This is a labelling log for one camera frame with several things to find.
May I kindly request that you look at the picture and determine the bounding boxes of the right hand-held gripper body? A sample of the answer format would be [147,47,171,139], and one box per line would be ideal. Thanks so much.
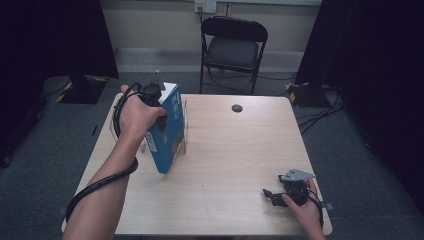
[278,168,317,205]

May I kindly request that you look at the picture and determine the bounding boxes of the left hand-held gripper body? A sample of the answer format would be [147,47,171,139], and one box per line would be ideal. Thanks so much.
[136,70,168,108]

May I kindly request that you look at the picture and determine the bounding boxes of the blue book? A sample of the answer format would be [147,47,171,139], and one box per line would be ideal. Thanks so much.
[144,82,186,175]

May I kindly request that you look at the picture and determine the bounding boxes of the clear acrylic book stand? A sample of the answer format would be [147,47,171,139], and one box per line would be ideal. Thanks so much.
[109,95,189,156]

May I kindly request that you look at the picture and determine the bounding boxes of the person's left hand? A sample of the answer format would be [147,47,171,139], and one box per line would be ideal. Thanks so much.
[118,84,167,143]

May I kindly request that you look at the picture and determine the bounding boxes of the person's right hand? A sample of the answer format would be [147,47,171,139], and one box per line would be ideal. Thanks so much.
[282,179,326,240]

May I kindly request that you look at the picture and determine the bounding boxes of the black stand base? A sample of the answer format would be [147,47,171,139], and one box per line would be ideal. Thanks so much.
[285,81,338,108]
[43,73,110,105]

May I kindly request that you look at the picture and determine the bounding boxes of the black folding chair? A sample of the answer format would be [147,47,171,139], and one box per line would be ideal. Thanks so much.
[199,15,269,96]

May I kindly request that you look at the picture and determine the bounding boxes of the black curtain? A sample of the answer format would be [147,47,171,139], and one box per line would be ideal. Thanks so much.
[294,0,424,214]
[0,0,120,158]

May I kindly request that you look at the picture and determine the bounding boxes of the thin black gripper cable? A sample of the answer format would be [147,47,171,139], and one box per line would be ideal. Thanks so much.
[306,189,325,228]

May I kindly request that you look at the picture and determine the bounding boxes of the black floor cables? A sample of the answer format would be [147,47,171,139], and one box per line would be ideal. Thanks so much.
[296,89,348,135]

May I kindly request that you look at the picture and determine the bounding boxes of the thick black gripper cable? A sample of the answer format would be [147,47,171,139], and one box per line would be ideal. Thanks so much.
[65,82,140,224]

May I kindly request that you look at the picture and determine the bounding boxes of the white wall outlet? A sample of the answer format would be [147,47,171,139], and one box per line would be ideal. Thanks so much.
[194,0,218,14]

